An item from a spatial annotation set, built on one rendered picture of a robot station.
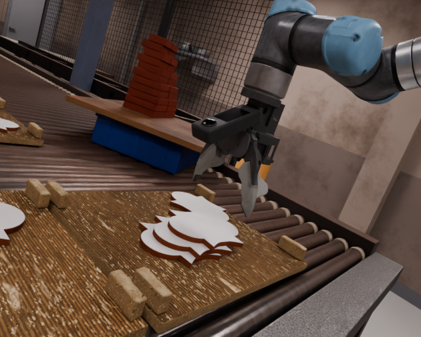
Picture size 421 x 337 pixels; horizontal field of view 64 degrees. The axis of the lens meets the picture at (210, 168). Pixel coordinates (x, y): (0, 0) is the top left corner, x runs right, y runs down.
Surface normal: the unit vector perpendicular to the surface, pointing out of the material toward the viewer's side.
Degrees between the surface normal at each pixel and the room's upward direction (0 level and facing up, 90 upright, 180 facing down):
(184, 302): 0
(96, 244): 0
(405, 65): 107
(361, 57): 90
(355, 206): 90
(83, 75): 90
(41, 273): 0
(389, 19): 90
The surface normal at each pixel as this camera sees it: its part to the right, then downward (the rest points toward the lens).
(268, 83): -0.05, 0.20
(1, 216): 0.33, -0.92
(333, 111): -0.69, -0.09
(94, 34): 0.72, 0.39
